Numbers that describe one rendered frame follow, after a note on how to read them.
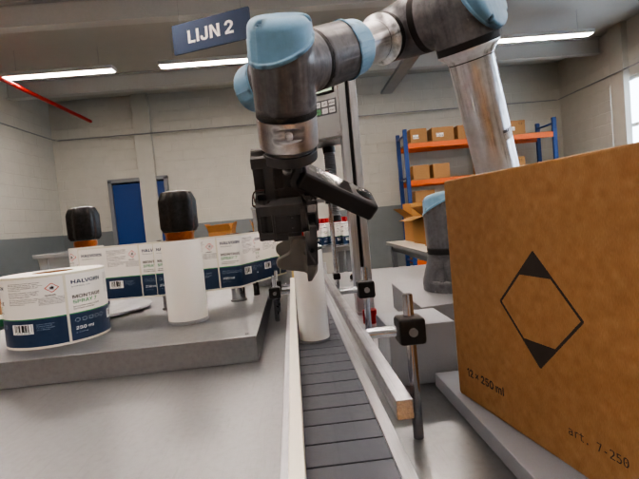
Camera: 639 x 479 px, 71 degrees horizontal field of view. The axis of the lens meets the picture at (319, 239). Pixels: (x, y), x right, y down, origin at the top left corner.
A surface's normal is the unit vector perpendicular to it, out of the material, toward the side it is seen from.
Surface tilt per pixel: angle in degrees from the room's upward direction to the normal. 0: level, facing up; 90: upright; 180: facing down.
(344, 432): 0
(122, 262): 90
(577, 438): 90
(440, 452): 0
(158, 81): 90
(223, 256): 90
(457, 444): 0
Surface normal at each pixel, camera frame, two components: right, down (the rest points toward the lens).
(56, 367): 0.07, 0.04
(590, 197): -0.97, 0.10
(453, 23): -0.47, 0.48
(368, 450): -0.09, -0.99
